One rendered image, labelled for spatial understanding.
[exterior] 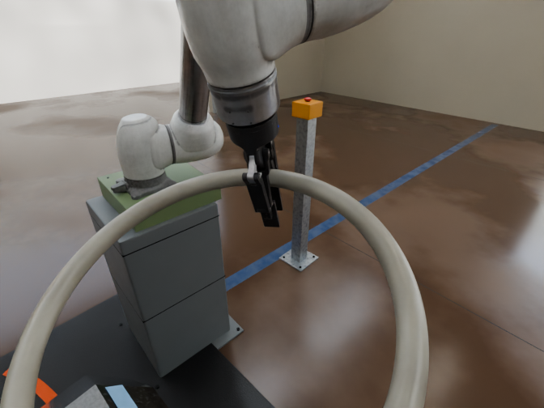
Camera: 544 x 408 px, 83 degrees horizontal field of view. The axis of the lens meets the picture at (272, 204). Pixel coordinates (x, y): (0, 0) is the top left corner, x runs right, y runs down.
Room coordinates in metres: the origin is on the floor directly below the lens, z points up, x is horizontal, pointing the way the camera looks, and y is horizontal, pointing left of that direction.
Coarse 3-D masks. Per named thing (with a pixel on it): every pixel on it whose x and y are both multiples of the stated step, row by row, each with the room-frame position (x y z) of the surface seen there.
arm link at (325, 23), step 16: (320, 0) 0.40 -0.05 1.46; (336, 0) 0.41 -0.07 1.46; (352, 0) 0.42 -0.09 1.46; (368, 0) 0.43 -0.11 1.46; (384, 0) 0.45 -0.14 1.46; (320, 16) 0.41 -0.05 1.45; (336, 16) 0.41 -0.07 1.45; (352, 16) 0.43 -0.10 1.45; (368, 16) 0.45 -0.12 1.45; (320, 32) 0.42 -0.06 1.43; (336, 32) 0.44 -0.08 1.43
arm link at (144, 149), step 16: (128, 128) 1.05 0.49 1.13; (144, 128) 1.07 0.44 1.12; (160, 128) 1.13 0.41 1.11; (128, 144) 1.04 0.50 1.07; (144, 144) 1.05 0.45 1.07; (160, 144) 1.08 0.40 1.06; (128, 160) 1.04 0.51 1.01; (144, 160) 1.04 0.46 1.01; (160, 160) 1.08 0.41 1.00; (128, 176) 1.05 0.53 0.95; (144, 176) 1.05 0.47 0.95
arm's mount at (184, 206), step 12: (168, 168) 1.27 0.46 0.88; (180, 168) 1.27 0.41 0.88; (192, 168) 1.28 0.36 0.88; (108, 180) 1.14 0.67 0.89; (180, 180) 1.17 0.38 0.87; (108, 192) 1.07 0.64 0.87; (216, 192) 1.13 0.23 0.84; (120, 204) 0.98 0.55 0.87; (132, 204) 0.97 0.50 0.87; (180, 204) 1.02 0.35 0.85; (192, 204) 1.05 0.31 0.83; (204, 204) 1.08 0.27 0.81; (156, 216) 0.95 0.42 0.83; (168, 216) 0.98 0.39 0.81; (144, 228) 0.92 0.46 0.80
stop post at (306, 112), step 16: (304, 112) 1.64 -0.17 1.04; (320, 112) 1.69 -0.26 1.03; (304, 128) 1.66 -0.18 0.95; (304, 144) 1.66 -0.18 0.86; (304, 160) 1.65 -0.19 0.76; (304, 208) 1.66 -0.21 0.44; (304, 224) 1.67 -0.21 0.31; (304, 240) 1.68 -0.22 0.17; (288, 256) 1.72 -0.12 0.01; (304, 256) 1.69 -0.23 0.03
